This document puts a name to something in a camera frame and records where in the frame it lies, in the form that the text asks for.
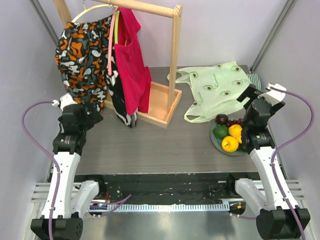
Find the red grape bunch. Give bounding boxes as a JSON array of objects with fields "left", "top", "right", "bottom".
[{"left": 227, "top": 118, "right": 242, "bottom": 128}]

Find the green avocado left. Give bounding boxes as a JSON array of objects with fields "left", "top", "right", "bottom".
[{"left": 212, "top": 125, "right": 229, "bottom": 140}]

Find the magenta red shirt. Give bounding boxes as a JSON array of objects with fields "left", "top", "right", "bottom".
[{"left": 114, "top": 7, "right": 152, "bottom": 115}]

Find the yellow apple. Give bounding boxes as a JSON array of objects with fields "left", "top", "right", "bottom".
[{"left": 221, "top": 135, "right": 239, "bottom": 153}]

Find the yellow pear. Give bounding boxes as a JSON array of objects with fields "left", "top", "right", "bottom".
[{"left": 228, "top": 124, "right": 243, "bottom": 144}]

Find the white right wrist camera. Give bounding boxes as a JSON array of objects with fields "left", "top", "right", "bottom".
[{"left": 261, "top": 82, "right": 287, "bottom": 106}]

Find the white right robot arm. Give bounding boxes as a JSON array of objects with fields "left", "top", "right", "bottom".
[{"left": 225, "top": 83, "right": 311, "bottom": 240}]

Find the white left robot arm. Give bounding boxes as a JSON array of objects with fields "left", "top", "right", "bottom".
[{"left": 30, "top": 93, "right": 107, "bottom": 240}]

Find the orange black patterned garment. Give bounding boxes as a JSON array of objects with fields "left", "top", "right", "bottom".
[{"left": 55, "top": 15, "right": 112, "bottom": 113}]

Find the pink clothes hanger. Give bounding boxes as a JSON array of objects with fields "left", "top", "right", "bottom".
[{"left": 107, "top": 9, "right": 118, "bottom": 76}]

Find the wooden clothes rack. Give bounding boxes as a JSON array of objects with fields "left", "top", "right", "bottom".
[{"left": 55, "top": 0, "right": 182, "bottom": 128}]

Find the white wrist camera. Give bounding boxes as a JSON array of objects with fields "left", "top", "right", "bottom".
[
  {"left": 51, "top": 93, "right": 77, "bottom": 111},
  {"left": 261, "top": 82, "right": 287, "bottom": 106}
]

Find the green clothes hanger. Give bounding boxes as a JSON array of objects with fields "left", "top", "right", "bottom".
[{"left": 114, "top": 10, "right": 120, "bottom": 44}]

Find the green white striped cloth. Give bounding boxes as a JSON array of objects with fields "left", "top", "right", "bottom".
[{"left": 247, "top": 73, "right": 261, "bottom": 91}]

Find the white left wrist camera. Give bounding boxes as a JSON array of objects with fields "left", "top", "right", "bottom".
[{"left": 51, "top": 93, "right": 77, "bottom": 111}]

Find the green avocado right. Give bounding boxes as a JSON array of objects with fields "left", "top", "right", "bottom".
[{"left": 238, "top": 143, "right": 247, "bottom": 153}]

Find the dark purple passion fruit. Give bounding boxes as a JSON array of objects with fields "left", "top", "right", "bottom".
[{"left": 215, "top": 113, "right": 229, "bottom": 126}]

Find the green avocado print plastic bag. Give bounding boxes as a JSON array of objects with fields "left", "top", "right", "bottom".
[{"left": 175, "top": 62, "right": 251, "bottom": 123}]

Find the grey green plate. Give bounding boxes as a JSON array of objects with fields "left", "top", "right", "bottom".
[{"left": 209, "top": 121, "right": 247, "bottom": 157}]

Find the green avocado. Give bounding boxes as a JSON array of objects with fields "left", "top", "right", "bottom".
[
  {"left": 212, "top": 125, "right": 229, "bottom": 140},
  {"left": 238, "top": 143, "right": 247, "bottom": 153}
]

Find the cream round hanger hoop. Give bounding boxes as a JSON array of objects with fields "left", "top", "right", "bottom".
[{"left": 71, "top": 4, "right": 109, "bottom": 23}]

